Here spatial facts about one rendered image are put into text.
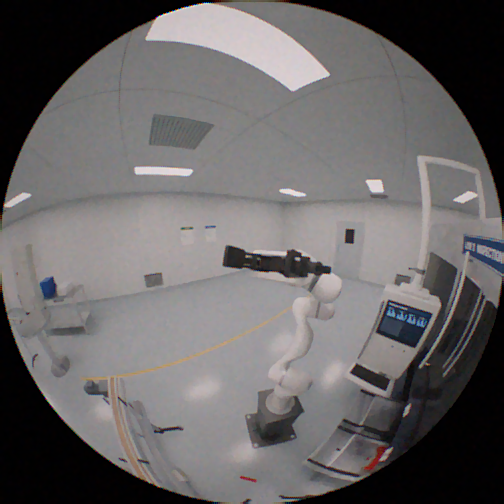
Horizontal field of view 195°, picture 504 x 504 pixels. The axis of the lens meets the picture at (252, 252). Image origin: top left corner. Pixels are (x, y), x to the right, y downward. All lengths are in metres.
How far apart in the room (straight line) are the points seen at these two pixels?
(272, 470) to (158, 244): 5.04
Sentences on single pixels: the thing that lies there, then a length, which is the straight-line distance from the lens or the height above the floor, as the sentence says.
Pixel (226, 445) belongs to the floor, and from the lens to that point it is 1.99.
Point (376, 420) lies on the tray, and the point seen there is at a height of 0.88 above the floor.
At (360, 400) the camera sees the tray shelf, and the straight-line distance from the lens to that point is 1.33.
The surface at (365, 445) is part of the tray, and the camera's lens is 1.25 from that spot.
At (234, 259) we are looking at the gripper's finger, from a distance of 0.21.
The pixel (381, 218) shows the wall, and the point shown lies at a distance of 5.73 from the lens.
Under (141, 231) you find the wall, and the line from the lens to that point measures 4.61.
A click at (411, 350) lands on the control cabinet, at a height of 1.14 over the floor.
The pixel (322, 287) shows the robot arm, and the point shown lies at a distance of 0.36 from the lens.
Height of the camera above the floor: 1.96
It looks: 11 degrees down
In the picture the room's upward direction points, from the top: straight up
